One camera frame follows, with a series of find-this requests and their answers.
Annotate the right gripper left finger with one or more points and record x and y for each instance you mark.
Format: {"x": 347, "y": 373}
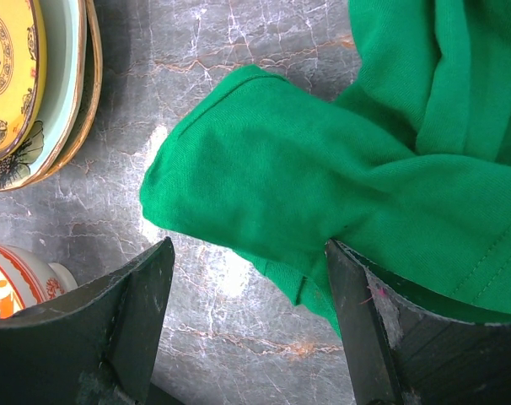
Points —
{"x": 94, "y": 345}

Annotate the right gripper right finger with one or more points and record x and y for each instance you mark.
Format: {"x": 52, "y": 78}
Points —
{"x": 401, "y": 353}

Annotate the white red patterned bowl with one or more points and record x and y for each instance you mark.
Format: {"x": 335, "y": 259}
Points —
{"x": 26, "y": 280}

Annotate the yellow patterned plate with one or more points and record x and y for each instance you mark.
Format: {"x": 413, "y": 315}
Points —
{"x": 23, "y": 66}

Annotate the green cloth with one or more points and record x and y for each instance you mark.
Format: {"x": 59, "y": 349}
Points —
{"x": 410, "y": 166}

